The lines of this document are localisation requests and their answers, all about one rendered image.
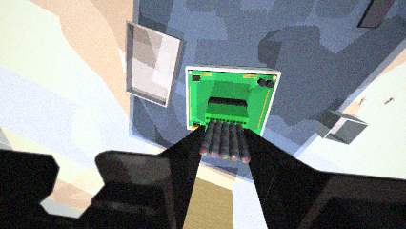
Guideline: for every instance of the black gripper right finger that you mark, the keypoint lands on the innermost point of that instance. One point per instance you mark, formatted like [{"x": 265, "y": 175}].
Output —
[{"x": 292, "y": 193}]

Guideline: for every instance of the green circuit board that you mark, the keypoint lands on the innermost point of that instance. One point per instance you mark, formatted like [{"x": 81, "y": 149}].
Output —
[{"x": 230, "y": 85}]

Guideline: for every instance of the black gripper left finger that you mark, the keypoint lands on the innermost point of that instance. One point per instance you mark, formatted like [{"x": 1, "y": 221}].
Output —
[{"x": 174, "y": 170}]

